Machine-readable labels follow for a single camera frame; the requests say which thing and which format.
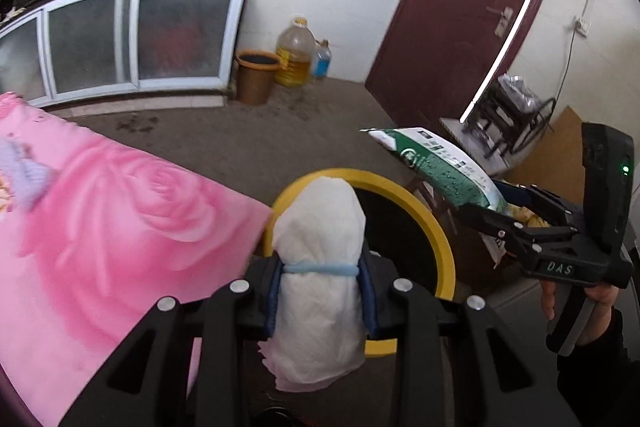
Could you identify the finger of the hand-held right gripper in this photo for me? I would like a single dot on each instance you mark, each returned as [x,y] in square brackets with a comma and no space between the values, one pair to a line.
[495,222]
[545,202]

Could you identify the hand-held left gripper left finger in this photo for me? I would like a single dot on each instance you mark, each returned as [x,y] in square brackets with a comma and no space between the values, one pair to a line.
[272,297]

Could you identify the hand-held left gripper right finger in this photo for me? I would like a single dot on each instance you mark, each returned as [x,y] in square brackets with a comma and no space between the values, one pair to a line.
[370,302]

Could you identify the green cartoon print bag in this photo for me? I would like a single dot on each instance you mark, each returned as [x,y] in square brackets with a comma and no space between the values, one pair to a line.
[440,167]

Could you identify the white diaper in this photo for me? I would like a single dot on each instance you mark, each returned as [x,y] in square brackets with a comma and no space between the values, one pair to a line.
[320,232]

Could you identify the yellow rimmed trash bin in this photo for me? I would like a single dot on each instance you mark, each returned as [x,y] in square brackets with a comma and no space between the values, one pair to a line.
[400,227]

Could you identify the person's right forearm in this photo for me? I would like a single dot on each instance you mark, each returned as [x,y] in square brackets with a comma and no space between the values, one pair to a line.
[600,382]

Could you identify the person's right hand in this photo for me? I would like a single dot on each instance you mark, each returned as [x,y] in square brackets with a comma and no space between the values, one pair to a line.
[600,307]

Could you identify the white low platform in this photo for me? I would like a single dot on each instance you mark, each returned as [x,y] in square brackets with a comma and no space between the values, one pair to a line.
[492,164]

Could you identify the dark wooden stool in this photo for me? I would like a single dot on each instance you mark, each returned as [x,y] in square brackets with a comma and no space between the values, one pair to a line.
[500,117]

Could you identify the clear plastic bag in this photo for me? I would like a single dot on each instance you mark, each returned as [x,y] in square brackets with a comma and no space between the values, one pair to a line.
[517,89]

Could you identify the pink floral tablecloth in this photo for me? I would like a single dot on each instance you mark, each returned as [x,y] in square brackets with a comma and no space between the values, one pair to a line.
[125,232]

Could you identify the brown bucket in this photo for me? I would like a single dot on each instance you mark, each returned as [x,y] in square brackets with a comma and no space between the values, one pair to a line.
[255,82]

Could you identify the dark red door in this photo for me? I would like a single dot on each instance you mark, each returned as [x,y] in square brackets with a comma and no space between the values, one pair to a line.
[450,7]

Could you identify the small blue liquid bottle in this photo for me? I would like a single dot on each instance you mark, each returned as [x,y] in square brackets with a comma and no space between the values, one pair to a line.
[321,64]

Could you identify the large cooking oil bottle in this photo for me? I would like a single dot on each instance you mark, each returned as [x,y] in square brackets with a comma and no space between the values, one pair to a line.
[295,57]

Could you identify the purple plastic bag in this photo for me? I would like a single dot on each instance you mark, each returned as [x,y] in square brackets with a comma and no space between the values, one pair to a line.
[25,172]

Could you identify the kitchen counter cabinet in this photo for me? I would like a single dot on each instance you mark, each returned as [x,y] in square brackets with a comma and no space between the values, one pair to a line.
[185,32]

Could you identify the white wall socket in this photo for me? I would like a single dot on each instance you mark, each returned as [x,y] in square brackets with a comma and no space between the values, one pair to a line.
[580,27]

